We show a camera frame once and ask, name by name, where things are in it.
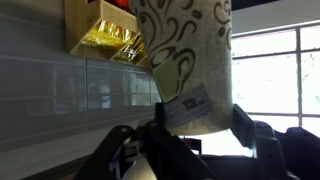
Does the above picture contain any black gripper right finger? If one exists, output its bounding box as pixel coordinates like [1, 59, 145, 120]
[231, 104, 300, 180]

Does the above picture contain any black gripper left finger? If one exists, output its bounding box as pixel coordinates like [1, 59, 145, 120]
[144, 103, 217, 180]

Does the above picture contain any wooden condiment organizer rack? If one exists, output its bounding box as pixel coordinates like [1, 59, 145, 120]
[64, 0, 150, 68]

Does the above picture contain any yellow sweetener packets upper right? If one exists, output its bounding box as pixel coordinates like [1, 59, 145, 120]
[81, 20, 146, 64]

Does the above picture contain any patterned paper cup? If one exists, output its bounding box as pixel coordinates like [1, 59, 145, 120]
[129, 0, 233, 135]

